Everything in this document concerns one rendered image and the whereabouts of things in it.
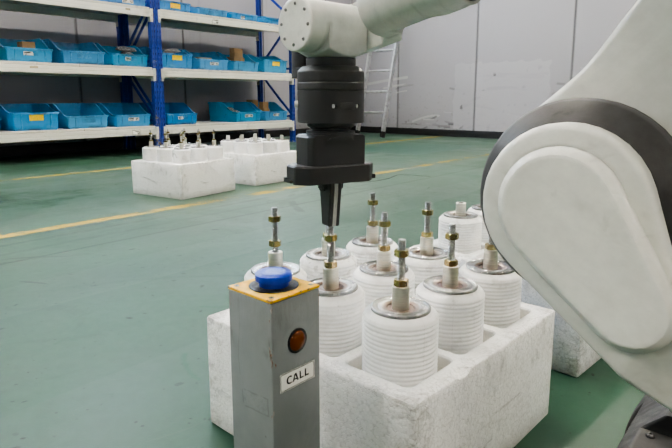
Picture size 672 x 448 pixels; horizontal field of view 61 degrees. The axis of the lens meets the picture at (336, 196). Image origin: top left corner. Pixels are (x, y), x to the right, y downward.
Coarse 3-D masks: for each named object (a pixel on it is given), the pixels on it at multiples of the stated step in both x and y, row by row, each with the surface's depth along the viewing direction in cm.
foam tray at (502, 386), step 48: (528, 336) 84; (336, 384) 70; (384, 384) 67; (432, 384) 67; (480, 384) 74; (528, 384) 86; (336, 432) 71; (384, 432) 66; (432, 432) 66; (480, 432) 75; (528, 432) 88
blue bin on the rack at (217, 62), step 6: (198, 54) 622; (204, 54) 619; (210, 54) 612; (216, 54) 605; (192, 60) 576; (198, 60) 570; (204, 60) 572; (210, 60) 577; (216, 60) 582; (222, 60) 588; (192, 66) 578; (198, 66) 572; (204, 66) 574; (210, 66) 579; (216, 66) 585; (222, 66) 590
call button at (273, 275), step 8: (256, 272) 61; (264, 272) 60; (272, 272) 60; (280, 272) 60; (288, 272) 60; (256, 280) 60; (264, 280) 59; (272, 280) 59; (280, 280) 59; (288, 280) 60; (264, 288) 60; (272, 288) 59; (280, 288) 60
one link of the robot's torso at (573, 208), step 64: (576, 128) 36; (512, 192) 39; (576, 192) 36; (640, 192) 34; (512, 256) 40; (576, 256) 36; (640, 256) 34; (576, 320) 38; (640, 320) 34; (640, 384) 36
